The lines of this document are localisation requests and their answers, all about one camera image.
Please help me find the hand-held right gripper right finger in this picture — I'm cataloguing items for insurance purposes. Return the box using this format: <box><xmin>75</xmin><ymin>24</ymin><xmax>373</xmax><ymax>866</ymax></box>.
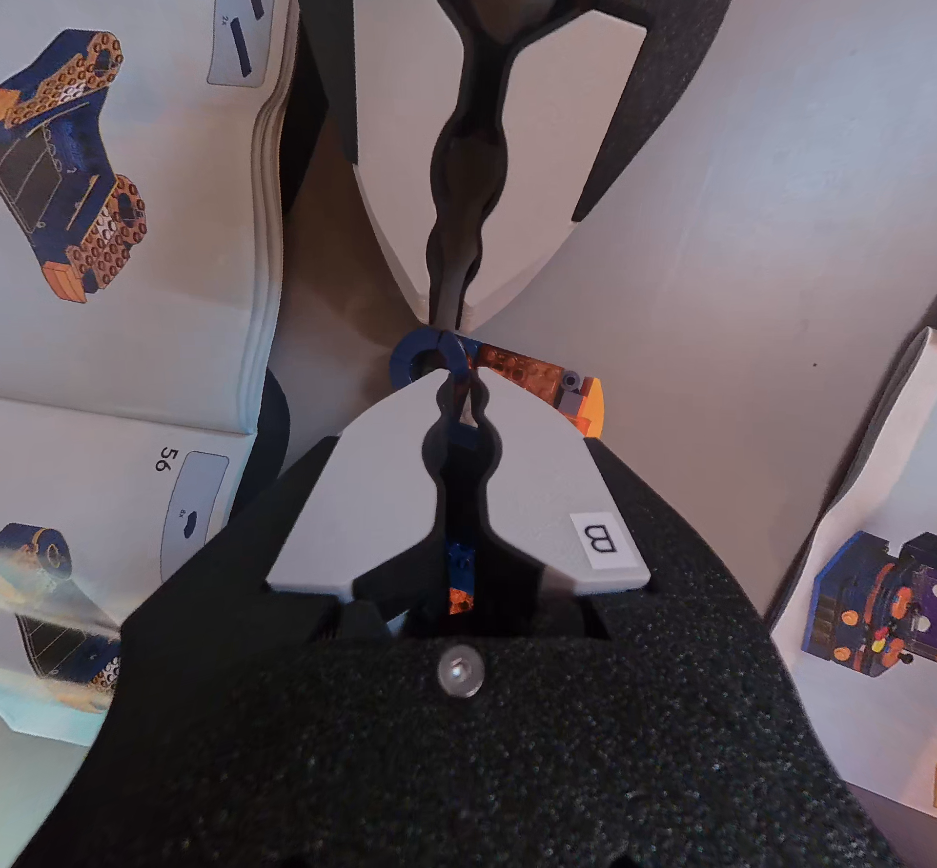
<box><xmin>468</xmin><ymin>368</ymin><xmax>651</xmax><ymax>598</ymax></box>

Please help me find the black round disc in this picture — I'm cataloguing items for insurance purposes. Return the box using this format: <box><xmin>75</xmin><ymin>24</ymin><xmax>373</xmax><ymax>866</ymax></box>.
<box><xmin>249</xmin><ymin>369</ymin><xmax>294</xmax><ymax>492</ymax></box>

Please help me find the closed booklet, purple arcade picture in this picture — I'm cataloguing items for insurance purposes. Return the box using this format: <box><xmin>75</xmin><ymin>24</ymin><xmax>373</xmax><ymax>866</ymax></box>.
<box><xmin>767</xmin><ymin>326</ymin><xmax>937</xmax><ymax>810</ymax></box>

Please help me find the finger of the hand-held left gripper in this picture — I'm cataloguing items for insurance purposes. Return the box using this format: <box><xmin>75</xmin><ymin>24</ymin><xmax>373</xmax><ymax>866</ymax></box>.
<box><xmin>351</xmin><ymin>0</ymin><xmax>464</xmax><ymax>327</ymax></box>
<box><xmin>465</xmin><ymin>10</ymin><xmax>649</xmax><ymax>334</ymax></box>

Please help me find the blue and orange brick model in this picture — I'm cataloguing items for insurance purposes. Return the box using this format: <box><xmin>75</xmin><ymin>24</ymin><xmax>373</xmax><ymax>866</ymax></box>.
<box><xmin>389</xmin><ymin>328</ymin><xmax>605</xmax><ymax>620</ymax></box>

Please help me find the open instruction booklet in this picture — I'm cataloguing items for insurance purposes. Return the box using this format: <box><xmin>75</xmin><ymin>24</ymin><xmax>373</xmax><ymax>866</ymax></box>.
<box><xmin>0</xmin><ymin>0</ymin><xmax>301</xmax><ymax>748</ymax></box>

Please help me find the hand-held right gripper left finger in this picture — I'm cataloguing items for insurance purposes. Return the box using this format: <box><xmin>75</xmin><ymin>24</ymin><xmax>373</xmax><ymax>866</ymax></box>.
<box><xmin>267</xmin><ymin>368</ymin><xmax>451</xmax><ymax>601</ymax></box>

